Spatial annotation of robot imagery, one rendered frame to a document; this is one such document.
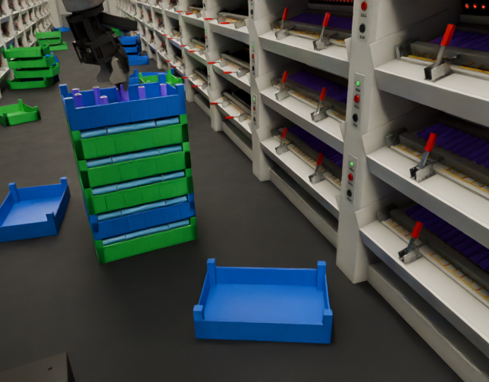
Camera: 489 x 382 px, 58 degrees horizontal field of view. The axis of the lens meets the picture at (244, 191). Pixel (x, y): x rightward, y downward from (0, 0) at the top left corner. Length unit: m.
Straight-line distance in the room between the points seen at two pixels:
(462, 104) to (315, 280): 0.59
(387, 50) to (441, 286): 0.48
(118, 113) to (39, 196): 0.74
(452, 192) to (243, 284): 0.58
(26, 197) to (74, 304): 0.72
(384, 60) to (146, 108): 0.60
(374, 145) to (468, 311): 0.39
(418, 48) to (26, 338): 1.06
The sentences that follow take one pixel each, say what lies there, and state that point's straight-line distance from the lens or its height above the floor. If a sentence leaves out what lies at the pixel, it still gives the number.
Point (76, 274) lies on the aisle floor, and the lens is 1.33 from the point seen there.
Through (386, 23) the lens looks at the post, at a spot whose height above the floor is 0.64.
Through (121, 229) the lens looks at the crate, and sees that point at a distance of 1.30.
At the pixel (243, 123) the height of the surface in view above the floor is 0.17.
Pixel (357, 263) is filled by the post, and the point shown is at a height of 0.06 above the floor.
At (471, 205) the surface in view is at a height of 0.37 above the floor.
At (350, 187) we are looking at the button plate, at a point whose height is 0.26.
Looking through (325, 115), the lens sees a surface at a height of 0.38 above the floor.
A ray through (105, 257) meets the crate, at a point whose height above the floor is 0.02.
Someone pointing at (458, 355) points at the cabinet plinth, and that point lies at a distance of 1.01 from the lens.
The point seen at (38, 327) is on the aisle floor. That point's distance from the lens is 1.19.
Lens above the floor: 0.72
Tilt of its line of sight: 26 degrees down
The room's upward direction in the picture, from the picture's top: 2 degrees counter-clockwise
